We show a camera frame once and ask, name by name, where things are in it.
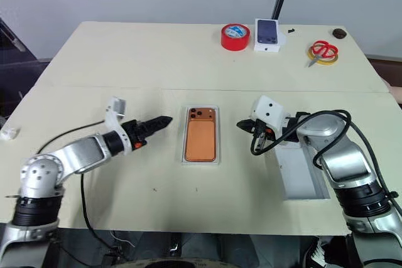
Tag white phone box lid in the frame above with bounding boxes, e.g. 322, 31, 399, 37
275, 143, 332, 201

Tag red tape roll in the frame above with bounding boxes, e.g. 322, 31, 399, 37
220, 23, 250, 52

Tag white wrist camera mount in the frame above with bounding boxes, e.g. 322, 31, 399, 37
104, 95, 133, 156
249, 94, 290, 134

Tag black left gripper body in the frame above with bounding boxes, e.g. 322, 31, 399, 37
121, 119, 149, 152

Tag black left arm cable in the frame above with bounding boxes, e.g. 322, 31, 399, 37
37, 119, 126, 259

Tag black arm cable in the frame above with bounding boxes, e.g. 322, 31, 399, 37
250, 109, 402, 218
37, 119, 126, 259

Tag small white plastic piece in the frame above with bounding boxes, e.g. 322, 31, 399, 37
0, 126, 21, 141

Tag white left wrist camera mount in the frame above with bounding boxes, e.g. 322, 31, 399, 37
104, 95, 133, 156

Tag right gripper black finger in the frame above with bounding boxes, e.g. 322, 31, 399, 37
236, 119, 257, 133
253, 132, 268, 155

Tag black background furniture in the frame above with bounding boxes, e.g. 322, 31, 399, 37
0, 16, 53, 119

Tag orange smartphone in tray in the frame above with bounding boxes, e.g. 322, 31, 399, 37
180, 105, 222, 166

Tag red handled scissors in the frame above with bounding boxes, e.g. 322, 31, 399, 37
307, 40, 339, 68

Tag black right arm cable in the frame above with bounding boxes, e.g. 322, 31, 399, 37
250, 109, 402, 218

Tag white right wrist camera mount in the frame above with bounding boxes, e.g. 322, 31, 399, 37
249, 94, 290, 134

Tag yellow tape roll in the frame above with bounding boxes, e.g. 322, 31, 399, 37
307, 45, 340, 67

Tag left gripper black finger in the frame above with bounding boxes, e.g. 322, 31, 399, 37
146, 115, 173, 128
145, 121, 172, 136

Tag white box with purple phone print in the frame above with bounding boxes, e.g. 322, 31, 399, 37
253, 18, 288, 54

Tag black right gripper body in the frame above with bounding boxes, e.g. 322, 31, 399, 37
252, 119, 278, 141

